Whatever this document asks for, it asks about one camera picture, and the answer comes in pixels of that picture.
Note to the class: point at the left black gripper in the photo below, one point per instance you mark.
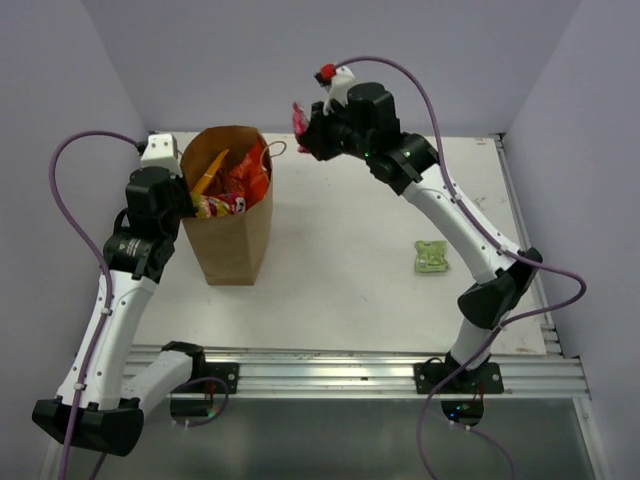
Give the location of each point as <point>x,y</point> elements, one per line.
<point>187,206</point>

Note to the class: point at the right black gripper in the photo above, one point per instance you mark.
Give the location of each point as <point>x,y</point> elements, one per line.
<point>316,134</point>

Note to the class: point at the orange Kettle chips bag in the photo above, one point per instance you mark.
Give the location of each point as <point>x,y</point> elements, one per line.
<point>208,177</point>

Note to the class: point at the colourful fruit candy packet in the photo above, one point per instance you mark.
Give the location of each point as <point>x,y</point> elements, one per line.
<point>209,206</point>

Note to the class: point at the small pink candy packet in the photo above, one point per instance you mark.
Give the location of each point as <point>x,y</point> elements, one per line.
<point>300,124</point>

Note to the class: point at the brown paper bag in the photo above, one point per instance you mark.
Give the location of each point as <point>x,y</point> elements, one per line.
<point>229,249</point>

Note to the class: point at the cassava chips bag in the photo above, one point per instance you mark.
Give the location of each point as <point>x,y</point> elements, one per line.
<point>247,177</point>

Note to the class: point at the small green candy packet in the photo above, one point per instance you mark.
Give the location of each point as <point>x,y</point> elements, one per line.
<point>431,256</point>

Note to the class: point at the pink silver chips bag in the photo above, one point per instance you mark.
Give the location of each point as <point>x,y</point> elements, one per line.
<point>231,204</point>

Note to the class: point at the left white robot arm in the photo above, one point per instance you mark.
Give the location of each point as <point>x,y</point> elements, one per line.
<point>95,408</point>

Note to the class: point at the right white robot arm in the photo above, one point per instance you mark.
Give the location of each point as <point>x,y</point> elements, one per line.
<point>412,171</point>

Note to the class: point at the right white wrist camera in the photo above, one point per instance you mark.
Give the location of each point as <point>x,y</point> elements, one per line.
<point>336,81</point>

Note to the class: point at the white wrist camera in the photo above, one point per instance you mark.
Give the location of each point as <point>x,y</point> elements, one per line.
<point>336,81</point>
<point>162,151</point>

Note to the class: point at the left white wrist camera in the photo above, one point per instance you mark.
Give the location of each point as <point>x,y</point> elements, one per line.
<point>162,151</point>

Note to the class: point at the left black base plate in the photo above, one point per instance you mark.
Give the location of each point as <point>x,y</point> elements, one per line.
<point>211,378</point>

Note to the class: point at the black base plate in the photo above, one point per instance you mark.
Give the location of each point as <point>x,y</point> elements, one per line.
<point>486,379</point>
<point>211,378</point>

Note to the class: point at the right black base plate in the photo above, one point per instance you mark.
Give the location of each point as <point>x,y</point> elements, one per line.
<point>486,379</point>

